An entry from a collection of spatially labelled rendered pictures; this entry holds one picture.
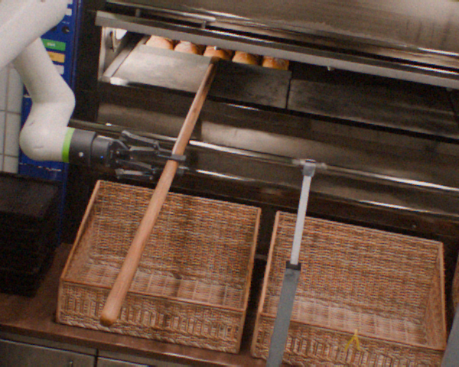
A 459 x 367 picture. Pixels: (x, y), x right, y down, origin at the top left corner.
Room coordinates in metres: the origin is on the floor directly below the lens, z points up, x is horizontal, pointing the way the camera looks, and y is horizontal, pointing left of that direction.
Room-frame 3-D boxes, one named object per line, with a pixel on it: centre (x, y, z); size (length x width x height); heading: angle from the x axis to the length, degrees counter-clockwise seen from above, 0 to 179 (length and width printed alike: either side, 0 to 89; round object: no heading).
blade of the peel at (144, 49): (3.48, 0.13, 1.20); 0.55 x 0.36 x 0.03; 88
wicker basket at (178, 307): (2.64, 0.18, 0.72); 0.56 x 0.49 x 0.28; 89
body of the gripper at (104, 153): (2.30, 0.33, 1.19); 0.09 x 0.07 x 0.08; 88
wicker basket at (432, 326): (2.62, -0.42, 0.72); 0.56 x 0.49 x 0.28; 87
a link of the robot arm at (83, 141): (2.31, 0.40, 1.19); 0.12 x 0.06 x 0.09; 178
